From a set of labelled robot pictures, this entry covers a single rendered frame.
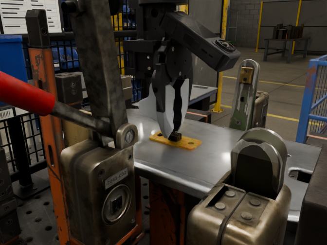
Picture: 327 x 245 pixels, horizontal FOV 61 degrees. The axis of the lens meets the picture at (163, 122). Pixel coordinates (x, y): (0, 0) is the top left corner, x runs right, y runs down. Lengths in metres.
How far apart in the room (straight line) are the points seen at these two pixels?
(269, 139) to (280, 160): 0.02
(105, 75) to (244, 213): 0.18
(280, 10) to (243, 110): 12.19
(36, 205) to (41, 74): 0.56
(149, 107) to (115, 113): 0.14
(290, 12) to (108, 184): 12.39
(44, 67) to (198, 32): 0.20
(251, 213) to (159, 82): 0.24
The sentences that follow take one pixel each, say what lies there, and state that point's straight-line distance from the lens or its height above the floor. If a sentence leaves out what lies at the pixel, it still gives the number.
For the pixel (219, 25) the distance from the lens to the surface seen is 3.76.
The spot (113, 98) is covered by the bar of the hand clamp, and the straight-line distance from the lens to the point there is 0.30.
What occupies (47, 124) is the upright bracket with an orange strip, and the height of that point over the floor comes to 1.06.
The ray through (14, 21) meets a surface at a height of 1.19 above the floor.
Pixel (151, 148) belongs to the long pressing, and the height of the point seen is 1.00.
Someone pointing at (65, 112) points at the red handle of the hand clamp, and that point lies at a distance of 0.28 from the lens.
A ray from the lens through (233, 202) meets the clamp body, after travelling 0.20.
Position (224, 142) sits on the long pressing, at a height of 1.00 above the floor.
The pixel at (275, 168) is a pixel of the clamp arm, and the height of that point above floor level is 1.09.
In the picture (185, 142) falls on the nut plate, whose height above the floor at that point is 1.00.
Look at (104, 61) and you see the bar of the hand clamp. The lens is 0.29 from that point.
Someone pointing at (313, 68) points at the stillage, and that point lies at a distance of 2.17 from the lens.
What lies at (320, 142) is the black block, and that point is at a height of 0.99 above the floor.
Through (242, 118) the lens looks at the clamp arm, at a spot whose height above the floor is 1.01.
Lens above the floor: 1.18
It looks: 20 degrees down
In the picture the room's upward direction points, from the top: straight up
